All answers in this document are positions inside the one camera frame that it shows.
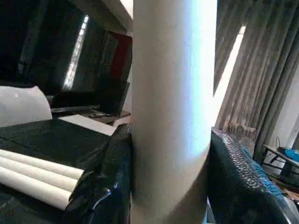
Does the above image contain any white flat panel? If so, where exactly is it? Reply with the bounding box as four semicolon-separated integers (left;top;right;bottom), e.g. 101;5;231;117
0;85;53;128

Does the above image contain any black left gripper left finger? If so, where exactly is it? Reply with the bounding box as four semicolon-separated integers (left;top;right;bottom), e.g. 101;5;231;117
63;124;134;224

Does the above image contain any grey curtain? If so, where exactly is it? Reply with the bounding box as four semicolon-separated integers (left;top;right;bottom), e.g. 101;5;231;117
213;0;299;165

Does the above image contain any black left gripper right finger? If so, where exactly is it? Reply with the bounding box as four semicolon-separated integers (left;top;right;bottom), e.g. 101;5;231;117
206;127;299;224

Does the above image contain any black work mat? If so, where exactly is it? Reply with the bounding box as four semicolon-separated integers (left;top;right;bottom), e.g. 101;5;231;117
0;118;123;224

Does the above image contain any small blue device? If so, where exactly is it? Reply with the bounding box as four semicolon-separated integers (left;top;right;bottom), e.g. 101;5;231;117
279;146;299;163

